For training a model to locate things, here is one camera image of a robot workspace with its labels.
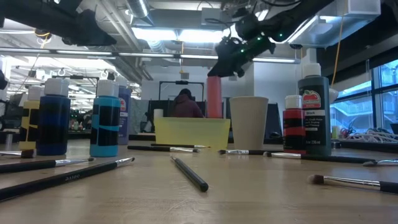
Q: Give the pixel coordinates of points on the grey draped cloth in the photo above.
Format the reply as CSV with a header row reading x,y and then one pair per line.
x,y
138,115

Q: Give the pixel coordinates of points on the long ceiling light strip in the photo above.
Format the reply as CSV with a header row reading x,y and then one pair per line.
x,y
84,53

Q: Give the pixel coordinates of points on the large purple paint bottle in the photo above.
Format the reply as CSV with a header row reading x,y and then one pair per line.
x,y
126,124

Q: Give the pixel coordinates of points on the small red striped paint bottle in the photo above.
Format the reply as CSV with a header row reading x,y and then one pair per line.
x,y
293,137

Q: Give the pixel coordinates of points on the black brush fluffy brown tip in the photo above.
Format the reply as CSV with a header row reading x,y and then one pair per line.
x,y
388,186

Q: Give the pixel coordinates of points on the large red paint bottle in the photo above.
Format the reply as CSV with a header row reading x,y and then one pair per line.
x,y
214,99

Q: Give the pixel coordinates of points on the small dark blue paint bottle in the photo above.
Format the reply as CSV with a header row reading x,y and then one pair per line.
x,y
53,102

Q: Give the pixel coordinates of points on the long black paintbrush white print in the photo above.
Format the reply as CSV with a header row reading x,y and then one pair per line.
x,y
62,179

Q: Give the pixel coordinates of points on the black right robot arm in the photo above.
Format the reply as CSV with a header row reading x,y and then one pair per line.
x,y
295,21

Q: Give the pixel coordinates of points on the small white cylinder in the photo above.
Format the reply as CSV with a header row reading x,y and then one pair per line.
x,y
158,113

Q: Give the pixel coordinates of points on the black ceiling dome camera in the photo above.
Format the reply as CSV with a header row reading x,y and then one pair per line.
x,y
296,46

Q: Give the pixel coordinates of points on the yellow plastic bin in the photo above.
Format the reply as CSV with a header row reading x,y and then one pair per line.
x,y
192,133

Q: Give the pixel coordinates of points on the round silver ventilation duct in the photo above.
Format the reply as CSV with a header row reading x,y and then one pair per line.
x,y
136,7

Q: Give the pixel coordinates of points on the black triangular stand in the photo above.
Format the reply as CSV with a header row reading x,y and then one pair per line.
x,y
274,124

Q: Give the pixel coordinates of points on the black gantry frame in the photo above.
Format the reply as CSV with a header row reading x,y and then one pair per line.
x,y
182,82

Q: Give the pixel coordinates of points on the small yellow striped paint bottle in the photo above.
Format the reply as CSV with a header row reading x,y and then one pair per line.
x,y
29,104

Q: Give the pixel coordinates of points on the small light blue paint bottle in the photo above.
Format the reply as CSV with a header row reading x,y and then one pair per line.
x,y
104,146

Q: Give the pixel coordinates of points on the rectangular metal ventilation duct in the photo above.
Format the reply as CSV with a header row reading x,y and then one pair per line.
x,y
357,28

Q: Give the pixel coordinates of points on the white ribbed paper cup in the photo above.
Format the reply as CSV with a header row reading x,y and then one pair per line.
x,y
248,124

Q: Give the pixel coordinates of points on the bright ceiling light panel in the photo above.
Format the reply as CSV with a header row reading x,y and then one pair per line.
x,y
161,34

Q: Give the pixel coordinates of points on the black brush dark fluffy head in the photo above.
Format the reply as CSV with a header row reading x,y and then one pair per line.
x,y
149,148

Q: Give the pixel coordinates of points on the black brush brown bristle head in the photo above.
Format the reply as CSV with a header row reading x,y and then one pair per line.
x,y
28,153

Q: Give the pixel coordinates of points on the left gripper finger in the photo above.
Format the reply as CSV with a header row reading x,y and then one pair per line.
x,y
108,41

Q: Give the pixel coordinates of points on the large black paint bottle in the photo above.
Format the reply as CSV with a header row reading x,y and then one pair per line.
x,y
314,130

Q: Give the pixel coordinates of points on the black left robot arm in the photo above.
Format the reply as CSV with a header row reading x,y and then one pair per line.
x,y
31,12

